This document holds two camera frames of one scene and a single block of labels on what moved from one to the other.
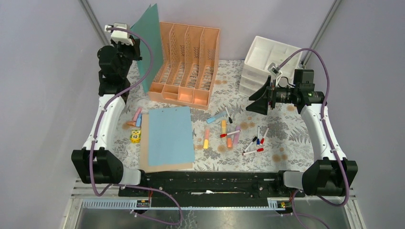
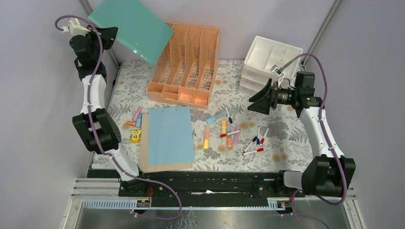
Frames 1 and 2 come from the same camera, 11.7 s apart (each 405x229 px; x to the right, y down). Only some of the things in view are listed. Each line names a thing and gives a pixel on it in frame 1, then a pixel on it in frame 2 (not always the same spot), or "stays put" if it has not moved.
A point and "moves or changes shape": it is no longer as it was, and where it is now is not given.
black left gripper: x=134 y=48 to x=107 y=35
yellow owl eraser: x=135 y=136 stays put
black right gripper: x=260 y=106 stays put
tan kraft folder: x=144 y=152 stays put
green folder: x=147 y=26 moves or changes shape
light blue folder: x=170 y=136 stays put
